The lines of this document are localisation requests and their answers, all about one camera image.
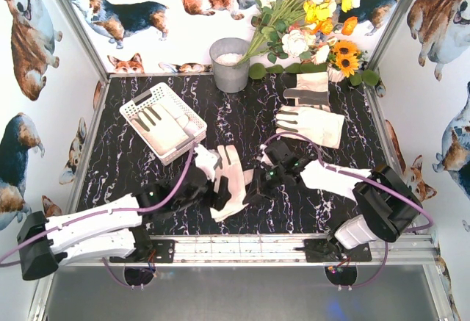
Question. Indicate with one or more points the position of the white grey glove back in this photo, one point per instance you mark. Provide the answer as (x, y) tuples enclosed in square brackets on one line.
[(311, 91)]

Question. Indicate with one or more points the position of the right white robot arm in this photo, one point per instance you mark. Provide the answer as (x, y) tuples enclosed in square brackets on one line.
[(387, 206)]

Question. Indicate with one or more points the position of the black base bracket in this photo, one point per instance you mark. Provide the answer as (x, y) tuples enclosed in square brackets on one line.
[(321, 250), (158, 251)]

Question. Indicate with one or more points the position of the grey metal bucket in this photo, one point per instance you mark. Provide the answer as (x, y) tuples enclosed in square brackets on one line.
[(229, 63)]

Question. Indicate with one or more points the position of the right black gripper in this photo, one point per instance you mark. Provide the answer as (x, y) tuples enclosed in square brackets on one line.
[(264, 175)]

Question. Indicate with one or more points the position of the white glove long cuff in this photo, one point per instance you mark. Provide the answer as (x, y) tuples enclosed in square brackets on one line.
[(159, 129)]

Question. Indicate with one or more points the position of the right black base bracket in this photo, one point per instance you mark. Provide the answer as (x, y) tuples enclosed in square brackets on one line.
[(321, 250)]

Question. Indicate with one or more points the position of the aluminium front rail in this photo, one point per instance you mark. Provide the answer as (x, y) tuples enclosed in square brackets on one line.
[(256, 250)]

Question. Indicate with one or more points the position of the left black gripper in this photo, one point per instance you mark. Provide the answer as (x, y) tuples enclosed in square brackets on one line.
[(211, 189)]

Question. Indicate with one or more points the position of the white plastic storage basket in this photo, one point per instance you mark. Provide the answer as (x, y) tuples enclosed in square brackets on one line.
[(162, 94)]

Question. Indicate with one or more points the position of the left black base bracket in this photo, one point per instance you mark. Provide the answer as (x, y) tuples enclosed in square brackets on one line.
[(158, 251)]

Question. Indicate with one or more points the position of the artificial flower bouquet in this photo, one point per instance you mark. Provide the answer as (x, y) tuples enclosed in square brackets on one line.
[(316, 33)]

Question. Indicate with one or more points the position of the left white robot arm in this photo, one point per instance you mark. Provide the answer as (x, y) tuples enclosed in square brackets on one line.
[(115, 230)]

